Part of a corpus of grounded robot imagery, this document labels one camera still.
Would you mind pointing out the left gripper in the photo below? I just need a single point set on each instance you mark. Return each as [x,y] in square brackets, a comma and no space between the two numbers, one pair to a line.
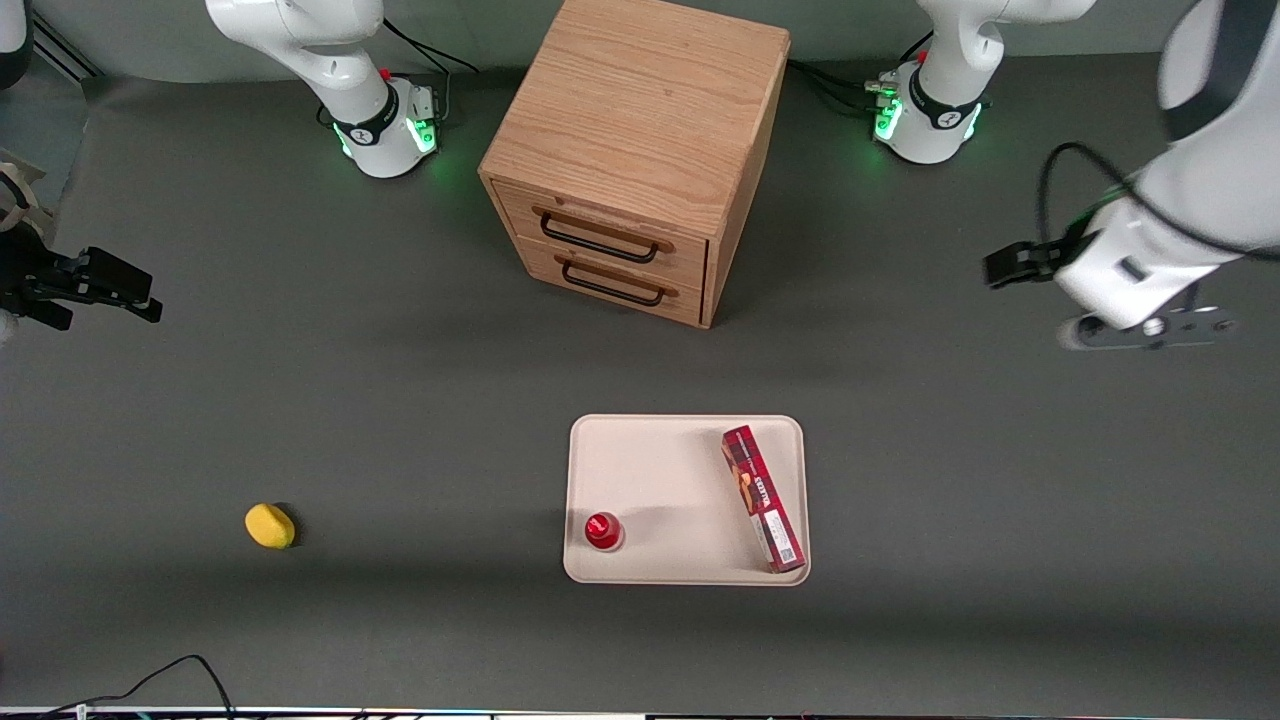
[1040,259]

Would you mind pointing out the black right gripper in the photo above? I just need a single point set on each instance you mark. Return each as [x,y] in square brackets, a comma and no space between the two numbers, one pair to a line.
[22,277]

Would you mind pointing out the red tartan cookie box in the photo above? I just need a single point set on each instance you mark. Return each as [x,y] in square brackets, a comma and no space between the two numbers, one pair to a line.
[760,490]

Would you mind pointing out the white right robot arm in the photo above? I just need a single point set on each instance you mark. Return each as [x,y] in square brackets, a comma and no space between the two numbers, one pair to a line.
[380,130]

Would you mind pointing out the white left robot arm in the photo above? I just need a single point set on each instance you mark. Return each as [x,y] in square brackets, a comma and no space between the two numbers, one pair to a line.
[935,130]

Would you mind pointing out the white rectangular tray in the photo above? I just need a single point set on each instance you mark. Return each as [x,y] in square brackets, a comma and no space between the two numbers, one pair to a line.
[670,480]

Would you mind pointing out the yellow lemon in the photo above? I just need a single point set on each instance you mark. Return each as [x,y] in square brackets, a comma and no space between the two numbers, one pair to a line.
[270,526]

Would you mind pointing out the wooden drawer cabinet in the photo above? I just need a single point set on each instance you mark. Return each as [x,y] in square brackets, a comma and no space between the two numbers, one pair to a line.
[640,100]

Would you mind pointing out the wooden drawer front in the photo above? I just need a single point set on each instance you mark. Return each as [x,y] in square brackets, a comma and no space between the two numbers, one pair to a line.
[515,205]
[540,262]

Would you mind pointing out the red soda can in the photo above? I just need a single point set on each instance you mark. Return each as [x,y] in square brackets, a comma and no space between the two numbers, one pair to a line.
[603,530]

